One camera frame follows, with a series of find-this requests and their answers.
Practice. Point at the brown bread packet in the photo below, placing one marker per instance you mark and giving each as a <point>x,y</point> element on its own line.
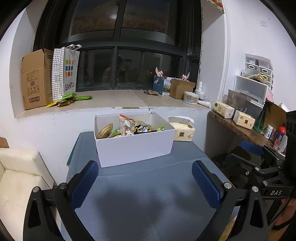
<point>104,131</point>

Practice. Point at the large brown cardboard box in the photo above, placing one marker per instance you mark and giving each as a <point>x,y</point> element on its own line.
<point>34,81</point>

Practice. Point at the person's right hand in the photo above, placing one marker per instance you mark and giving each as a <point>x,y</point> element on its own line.
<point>288,213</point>

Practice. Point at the dark blue gift box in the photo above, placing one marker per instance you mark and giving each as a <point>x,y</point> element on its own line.
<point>158,84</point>

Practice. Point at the yellow tissue pack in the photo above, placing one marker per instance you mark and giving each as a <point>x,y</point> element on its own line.
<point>182,131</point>

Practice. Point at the small grey drawer organizer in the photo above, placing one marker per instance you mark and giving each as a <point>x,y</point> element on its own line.
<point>262,66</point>

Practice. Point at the white wall conduit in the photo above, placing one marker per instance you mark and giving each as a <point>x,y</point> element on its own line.
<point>227,58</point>

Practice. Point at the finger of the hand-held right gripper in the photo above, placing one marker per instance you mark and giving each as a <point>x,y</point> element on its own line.
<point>245,168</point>
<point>252,147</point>

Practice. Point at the blue grey table cover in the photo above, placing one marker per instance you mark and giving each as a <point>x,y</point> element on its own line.
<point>148,190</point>

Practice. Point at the brown cardboard sheet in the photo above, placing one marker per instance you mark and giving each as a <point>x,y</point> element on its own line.
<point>276,114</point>

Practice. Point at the white jar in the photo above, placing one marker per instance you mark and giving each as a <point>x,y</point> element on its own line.
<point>268,132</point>

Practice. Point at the small brown cardboard box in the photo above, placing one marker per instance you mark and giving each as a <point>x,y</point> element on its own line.
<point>181,89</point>

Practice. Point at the cotton swab container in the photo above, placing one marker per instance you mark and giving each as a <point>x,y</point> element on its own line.
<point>190,97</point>

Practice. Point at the stack of white cups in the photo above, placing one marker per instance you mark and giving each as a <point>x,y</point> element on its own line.
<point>205,103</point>

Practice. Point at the brown stone side counter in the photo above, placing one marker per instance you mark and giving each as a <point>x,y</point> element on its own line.
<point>231,126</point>

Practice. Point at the landscape print box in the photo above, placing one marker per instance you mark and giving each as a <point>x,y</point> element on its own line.
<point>167,88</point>

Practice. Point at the green spray bottle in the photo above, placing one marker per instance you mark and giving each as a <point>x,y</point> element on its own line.
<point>260,120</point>

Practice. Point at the pink plastic clip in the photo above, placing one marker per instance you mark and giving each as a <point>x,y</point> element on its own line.
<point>186,76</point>
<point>159,72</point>

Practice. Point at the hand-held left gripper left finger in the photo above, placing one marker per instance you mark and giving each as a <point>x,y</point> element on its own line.
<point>84,183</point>

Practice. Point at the white wall socket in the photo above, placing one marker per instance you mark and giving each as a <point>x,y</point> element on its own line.
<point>263,23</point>

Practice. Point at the cream leather sofa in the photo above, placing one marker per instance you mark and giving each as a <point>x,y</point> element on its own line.
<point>20,176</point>

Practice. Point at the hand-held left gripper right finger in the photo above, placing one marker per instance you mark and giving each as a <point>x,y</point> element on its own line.
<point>205,185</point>

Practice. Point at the pile of green sachets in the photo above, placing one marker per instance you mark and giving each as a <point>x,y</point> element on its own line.
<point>67,98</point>

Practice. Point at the green snack packet white label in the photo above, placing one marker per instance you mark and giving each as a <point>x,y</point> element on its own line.
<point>115,133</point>

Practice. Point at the brown biscuit packet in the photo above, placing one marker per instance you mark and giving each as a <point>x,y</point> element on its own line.
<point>151,92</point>

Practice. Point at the black snack packet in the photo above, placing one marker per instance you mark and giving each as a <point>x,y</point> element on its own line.
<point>143,129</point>

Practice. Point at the yellow tissue box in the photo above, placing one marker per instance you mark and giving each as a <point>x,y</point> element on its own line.
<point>223,110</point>
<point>244,120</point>

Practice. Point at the white paper shopping bag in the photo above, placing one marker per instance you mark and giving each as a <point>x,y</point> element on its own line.
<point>67,69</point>

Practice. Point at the yellow chip packet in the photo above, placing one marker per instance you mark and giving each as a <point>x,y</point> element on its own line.
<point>143,123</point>

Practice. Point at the clear pink bottle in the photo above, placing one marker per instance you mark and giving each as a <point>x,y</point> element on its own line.
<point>278,142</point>

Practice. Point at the brown white snack packet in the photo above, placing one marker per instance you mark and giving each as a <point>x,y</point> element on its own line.
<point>126,125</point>

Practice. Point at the green striped snack packet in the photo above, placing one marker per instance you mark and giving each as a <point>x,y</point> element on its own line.
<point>160,128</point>

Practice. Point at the white plastic drawer unit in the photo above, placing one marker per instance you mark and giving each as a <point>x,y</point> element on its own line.
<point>249,89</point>

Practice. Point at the white cardboard box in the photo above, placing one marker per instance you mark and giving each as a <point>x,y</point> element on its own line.
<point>134,148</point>

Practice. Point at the dark framed panel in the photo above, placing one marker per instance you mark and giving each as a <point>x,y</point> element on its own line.
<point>240,104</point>

